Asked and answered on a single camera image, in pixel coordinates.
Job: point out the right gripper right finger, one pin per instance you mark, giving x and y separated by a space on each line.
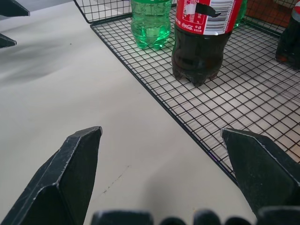
262 173

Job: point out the red label cola bottle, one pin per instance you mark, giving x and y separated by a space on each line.
199 54
289 44

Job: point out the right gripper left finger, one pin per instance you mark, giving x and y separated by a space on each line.
63 178

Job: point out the green soda plastic bottle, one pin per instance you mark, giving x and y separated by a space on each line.
151 25
241 11

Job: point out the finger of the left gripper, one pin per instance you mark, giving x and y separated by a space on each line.
11 8
5 40

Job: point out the orange snack package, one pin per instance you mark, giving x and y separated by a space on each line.
267 10

